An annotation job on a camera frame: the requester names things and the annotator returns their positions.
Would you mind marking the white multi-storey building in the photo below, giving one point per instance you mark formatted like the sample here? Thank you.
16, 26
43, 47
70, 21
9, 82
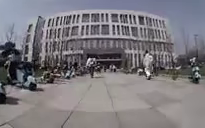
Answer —
103, 36

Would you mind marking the grey concrete paved plaza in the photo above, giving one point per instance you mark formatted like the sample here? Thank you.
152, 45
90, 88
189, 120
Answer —
103, 103

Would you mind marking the row of parked scooters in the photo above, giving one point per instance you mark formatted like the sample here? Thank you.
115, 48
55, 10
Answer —
26, 78

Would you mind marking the grass strip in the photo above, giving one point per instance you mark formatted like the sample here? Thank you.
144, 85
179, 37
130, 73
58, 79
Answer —
186, 71

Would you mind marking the white scooter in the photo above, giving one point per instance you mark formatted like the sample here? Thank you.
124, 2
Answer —
195, 71

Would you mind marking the dark tree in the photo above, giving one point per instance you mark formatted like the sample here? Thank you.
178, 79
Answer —
8, 55

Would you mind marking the pole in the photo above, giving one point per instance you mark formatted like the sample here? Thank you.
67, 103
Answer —
196, 45

